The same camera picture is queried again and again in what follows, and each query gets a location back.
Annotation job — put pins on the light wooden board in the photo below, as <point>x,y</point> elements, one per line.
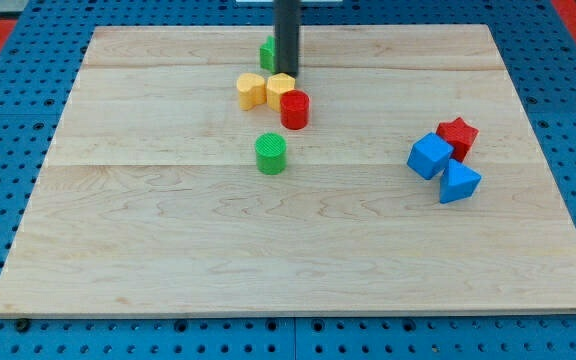
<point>149,203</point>

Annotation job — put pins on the green cylinder block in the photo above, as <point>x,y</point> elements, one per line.
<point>270,151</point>

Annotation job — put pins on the red cylinder block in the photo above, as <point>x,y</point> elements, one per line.
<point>295,109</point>

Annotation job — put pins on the yellow hexagon block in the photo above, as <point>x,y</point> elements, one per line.
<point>276,86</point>

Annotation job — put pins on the yellow heart block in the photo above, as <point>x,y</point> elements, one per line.
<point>251,90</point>

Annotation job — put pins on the green block behind rod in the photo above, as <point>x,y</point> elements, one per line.
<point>267,55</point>

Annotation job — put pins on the blue cube block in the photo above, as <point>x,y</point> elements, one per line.
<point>429,155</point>

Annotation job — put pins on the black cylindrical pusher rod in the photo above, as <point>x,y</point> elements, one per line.
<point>287,20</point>

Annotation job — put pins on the blue triangle block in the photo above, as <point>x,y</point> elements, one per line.
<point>458,182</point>

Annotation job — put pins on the red star block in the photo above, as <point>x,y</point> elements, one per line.
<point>460,134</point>

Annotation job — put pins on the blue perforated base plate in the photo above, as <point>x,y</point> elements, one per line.
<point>37,68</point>

